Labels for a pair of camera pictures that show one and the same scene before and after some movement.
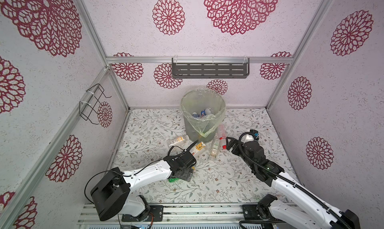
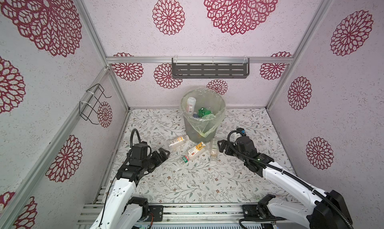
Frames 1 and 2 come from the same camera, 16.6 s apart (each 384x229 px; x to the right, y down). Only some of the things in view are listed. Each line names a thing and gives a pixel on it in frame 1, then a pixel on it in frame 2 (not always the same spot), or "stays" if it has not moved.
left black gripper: [188, 174] → [159, 160]
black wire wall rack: [88, 109] stays
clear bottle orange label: [178, 141] stays
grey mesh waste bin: [203, 111] stays
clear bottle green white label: [214, 151] stays
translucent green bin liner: [207, 106] stays
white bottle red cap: [221, 130] → [190, 106]
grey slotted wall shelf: [210, 67] stays
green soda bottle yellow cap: [174, 179] → [202, 112]
